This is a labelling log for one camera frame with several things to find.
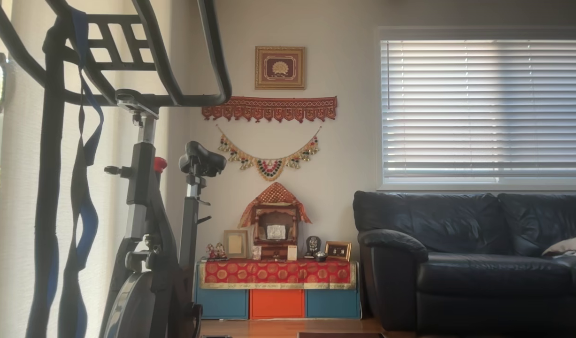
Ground red gold canopy cloth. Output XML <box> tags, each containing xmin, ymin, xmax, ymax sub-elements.
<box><xmin>238</xmin><ymin>182</ymin><xmax>313</xmax><ymax>229</ymax></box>

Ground wooden shrine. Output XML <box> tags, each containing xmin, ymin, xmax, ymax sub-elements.
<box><xmin>253</xmin><ymin>203</ymin><xmax>300</xmax><ymax>260</ymax></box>

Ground gold framed picture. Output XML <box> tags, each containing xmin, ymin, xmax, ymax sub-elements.
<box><xmin>255</xmin><ymin>46</ymin><xmax>306</xmax><ymax>90</ymax></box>

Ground red gold table cloth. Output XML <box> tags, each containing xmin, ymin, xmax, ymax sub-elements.
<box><xmin>199</xmin><ymin>259</ymin><xmax>358</xmax><ymax>290</ymax></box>

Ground red idol figurines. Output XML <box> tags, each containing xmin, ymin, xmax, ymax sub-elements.
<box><xmin>206</xmin><ymin>243</ymin><xmax>229</xmax><ymax>261</ymax></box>

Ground blue orange cabinet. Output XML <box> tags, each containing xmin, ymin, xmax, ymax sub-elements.
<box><xmin>194</xmin><ymin>261</ymin><xmax>362</xmax><ymax>321</ymax></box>

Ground black exercise bike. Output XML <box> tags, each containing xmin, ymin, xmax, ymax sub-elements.
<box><xmin>0</xmin><ymin>0</ymin><xmax>233</xmax><ymax>338</ymax></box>

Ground black leather sofa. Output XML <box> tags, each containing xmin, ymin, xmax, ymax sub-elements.
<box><xmin>353</xmin><ymin>190</ymin><xmax>576</xmax><ymax>335</ymax></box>

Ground white window blinds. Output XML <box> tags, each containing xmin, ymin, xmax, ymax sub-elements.
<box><xmin>380</xmin><ymin>39</ymin><xmax>576</xmax><ymax>184</ymax></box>

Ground blue black resistance band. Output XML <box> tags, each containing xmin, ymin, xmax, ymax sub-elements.
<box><xmin>57</xmin><ymin>7</ymin><xmax>105</xmax><ymax>338</ymax></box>

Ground white curtain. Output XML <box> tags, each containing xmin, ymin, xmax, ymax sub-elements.
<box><xmin>0</xmin><ymin>0</ymin><xmax>176</xmax><ymax>338</ymax></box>

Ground white cushion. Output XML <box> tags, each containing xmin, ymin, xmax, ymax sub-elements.
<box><xmin>541</xmin><ymin>236</ymin><xmax>576</xmax><ymax>259</ymax></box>

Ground beaded garland wall hanging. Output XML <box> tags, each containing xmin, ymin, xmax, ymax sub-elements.
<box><xmin>216</xmin><ymin>124</ymin><xmax>322</xmax><ymax>182</ymax></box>

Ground red embroidered wall hanging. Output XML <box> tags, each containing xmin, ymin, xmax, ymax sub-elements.
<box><xmin>202</xmin><ymin>96</ymin><xmax>338</xmax><ymax>124</ymax></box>

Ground pale photo frame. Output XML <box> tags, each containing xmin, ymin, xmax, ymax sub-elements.
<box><xmin>223</xmin><ymin>230</ymin><xmax>249</xmax><ymax>259</ymax></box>

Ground small gold photo frame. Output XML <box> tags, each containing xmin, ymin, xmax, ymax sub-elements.
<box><xmin>325</xmin><ymin>241</ymin><xmax>353</xmax><ymax>262</ymax></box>

